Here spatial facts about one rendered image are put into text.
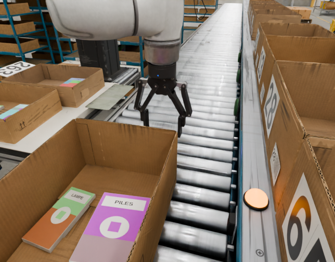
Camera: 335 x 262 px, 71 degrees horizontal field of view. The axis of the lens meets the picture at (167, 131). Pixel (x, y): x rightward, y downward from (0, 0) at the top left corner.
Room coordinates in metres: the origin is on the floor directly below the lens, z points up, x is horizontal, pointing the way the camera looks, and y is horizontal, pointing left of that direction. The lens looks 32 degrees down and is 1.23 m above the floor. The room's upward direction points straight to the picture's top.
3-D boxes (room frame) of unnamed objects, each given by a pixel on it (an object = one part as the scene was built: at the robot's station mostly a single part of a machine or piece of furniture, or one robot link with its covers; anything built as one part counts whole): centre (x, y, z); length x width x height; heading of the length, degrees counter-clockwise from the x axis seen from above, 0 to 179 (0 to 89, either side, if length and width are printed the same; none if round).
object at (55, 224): (0.36, 0.25, 0.76); 0.16 x 0.07 x 0.02; 160
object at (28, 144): (1.18, 0.60, 0.74); 1.00 x 0.58 x 0.03; 164
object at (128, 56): (2.62, 0.43, 0.59); 0.40 x 0.30 x 0.10; 72
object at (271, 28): (1.18, -0.59, 0.96); 0.39 x 0.29 x 0.17; 165
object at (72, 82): (1.12, 0.47, 0.79); 0.19 x 0.14 x 0.02; 170
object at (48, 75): (1.13, 0.56, 0.80); 0.38 x 0.28 x 0.10; 76
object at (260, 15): (1.93, -0.80, 0.97); 0.39 x 0.29 x 0.17; 165
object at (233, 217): (0.30, -0.13, 0.81); 0.05 x 0.02 x 0.07; 165
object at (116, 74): (1.44, 0.41, 0.91); 0.26 x 0.26 x 0.33; 74
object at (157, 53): (0.61, 0.01, 1.09); 0.09 x 0.09 x 0.06
